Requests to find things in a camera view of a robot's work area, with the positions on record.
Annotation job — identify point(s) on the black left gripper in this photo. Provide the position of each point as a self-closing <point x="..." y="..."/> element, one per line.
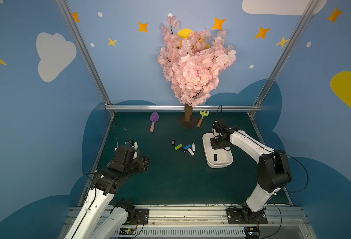
<point x="144" y="163"/>

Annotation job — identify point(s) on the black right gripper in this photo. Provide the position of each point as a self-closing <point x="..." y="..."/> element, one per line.
<point x="219" y="142"/>

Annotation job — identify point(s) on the green usb flash drive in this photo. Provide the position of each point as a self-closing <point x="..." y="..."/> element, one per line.
<point x="178" y="147"/>

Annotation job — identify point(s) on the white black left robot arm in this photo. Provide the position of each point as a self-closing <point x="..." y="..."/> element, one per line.
<point x="105" y="184"/>

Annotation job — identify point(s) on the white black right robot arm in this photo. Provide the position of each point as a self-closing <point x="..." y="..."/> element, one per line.
<point x="273" y="170"/>

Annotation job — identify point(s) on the white oval storage box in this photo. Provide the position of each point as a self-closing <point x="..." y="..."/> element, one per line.
<point x="216" y="158"/>

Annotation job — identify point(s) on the green toy rake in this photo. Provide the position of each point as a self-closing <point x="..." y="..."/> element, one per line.
<point x="203" y="114"/>

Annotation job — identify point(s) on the purple toy trowel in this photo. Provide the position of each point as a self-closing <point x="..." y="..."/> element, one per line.
<point x="154" y="117"/>

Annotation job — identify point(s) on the left green circuit board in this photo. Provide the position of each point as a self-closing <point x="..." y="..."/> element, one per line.
<point x="127" y="232"/>

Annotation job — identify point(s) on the green circuit board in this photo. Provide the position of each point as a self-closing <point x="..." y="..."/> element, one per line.
<point x="127" y="232"/>
<point x="252" y="233"/>

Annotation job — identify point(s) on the pink cherry blossom tree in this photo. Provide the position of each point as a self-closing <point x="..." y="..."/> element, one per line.
<point x="193" y="64"/>

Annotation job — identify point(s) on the right green circuit board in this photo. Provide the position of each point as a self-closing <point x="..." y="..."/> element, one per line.
<point x="252" y="233"/>

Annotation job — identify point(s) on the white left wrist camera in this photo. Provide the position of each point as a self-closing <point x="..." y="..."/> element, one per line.
<point x="133" y="144"/>

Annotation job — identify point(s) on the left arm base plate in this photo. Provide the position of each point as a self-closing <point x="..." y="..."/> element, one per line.
<point x="139" y="216"/>

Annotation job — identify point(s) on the horizontal aluminium frame bar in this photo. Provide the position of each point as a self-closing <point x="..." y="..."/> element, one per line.
<point x="174" y="108"/>

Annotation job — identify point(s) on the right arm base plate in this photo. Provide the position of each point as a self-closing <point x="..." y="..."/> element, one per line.
<point x="238" y="216"/>

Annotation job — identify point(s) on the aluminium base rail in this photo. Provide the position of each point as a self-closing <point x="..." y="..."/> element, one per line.
<point x="208" y="221"/>

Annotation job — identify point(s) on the right aluminium frame post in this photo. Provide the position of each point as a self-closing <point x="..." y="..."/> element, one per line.
<point x="294" y="38"/>

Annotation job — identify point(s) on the aluminium frame post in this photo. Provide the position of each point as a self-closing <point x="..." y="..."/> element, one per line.
<point x="75" y="31"/>
<point x="294" y="38"/>

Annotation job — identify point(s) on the left aluminium frame post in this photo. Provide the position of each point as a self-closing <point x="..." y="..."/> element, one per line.
<point x="75" y="31"/>

